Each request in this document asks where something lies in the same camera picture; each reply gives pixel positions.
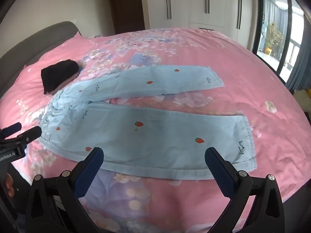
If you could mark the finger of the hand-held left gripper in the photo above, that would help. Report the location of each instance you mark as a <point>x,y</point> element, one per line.
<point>13,128</point>
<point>32,133</point>

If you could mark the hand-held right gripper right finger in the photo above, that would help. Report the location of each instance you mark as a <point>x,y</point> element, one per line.
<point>220,168</point>

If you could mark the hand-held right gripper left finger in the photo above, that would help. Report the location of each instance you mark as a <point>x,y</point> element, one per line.
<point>89,168</point>

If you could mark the light blue strawberry print pants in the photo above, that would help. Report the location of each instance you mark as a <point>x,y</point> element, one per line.
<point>145,136</point>

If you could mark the person's left hand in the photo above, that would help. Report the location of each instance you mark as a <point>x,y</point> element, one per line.
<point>9,184</point>

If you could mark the pink floral bed cover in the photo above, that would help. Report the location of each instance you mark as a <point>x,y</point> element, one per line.
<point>218,194</point>

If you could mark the black folded cloth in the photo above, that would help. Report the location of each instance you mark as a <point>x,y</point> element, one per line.
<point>58,74</point>

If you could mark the grey upholstered headboard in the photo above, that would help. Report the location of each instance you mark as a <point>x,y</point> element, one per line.
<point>29,41</point>

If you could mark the cream plush toy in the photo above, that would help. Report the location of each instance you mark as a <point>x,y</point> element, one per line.
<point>302,98</point>

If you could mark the blue-grey curtain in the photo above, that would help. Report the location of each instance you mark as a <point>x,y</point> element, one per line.
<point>300,65</point>

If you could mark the potted green plant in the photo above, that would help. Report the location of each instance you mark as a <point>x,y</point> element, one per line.
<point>274,36</point>

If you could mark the black framed glass door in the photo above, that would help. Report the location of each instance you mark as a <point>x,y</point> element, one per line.
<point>258,17</point>

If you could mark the dark brown door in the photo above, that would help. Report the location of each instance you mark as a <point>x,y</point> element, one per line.
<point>126,7</point>

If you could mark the white wardrobe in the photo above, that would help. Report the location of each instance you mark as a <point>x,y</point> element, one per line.
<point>194,4</point>

